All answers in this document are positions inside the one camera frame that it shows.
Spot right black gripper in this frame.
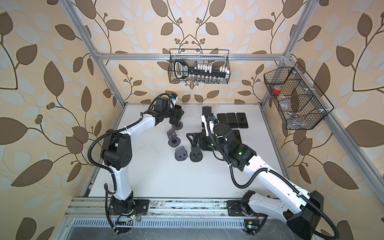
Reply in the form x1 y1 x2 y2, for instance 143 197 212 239
187 128 228 157

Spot black phone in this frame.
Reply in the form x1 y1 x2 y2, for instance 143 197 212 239
217 113 229 127

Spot green phone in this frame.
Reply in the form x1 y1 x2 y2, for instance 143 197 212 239
226 113 239 129

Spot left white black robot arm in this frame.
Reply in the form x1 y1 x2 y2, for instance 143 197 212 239
87 93 184 214

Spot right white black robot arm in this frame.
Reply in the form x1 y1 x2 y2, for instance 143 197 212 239
187 114 340 240

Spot back left round stand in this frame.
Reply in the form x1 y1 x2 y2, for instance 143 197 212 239
172 121 184 131

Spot front right black stand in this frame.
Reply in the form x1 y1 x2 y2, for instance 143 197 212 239
190 147 203 163

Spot black stand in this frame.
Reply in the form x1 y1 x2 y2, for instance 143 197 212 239
190 147 203 163
202 106 213 119

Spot front left purple stand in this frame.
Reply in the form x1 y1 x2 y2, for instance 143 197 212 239
175 146 189 162

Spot purple round stand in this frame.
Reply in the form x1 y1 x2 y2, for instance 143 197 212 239
167 128 181 148

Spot back right black stand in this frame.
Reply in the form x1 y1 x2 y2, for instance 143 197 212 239
202 106 213 119

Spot red capped clear item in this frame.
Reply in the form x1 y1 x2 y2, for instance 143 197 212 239
272 85 282 96

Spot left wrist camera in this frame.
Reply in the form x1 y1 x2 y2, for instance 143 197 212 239
169 93 179 107

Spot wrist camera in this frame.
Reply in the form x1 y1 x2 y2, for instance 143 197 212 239
201 113 218 137
169 93 179 107

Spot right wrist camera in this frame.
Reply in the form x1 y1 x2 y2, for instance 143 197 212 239
201 113 218 137

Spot back wire basket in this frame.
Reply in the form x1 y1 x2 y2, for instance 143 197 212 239
168 48 231 85

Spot wire basket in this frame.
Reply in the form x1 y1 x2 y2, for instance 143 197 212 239
168 48 231 85
264 63 334 130

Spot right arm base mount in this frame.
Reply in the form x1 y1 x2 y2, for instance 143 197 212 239
226 200 266 218

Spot right wire basket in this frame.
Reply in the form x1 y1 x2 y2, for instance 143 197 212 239
264 63 334 130

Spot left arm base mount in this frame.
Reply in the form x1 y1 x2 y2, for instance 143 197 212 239
108 197 150 216

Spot front aluminium rail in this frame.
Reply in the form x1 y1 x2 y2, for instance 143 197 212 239
64 196 313 229

